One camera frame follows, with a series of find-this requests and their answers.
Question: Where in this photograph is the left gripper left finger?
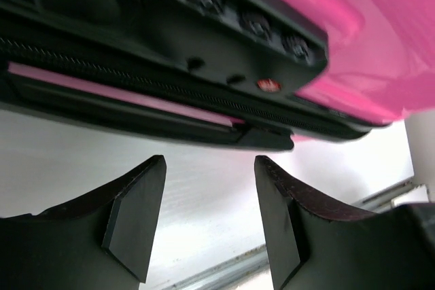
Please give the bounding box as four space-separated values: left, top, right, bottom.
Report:
1 155 167 289

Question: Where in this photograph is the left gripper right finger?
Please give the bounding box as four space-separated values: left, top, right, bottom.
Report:
254 156 434 289

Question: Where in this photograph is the pink hard-shell suitcase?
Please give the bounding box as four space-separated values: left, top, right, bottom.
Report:
1 0 434 151

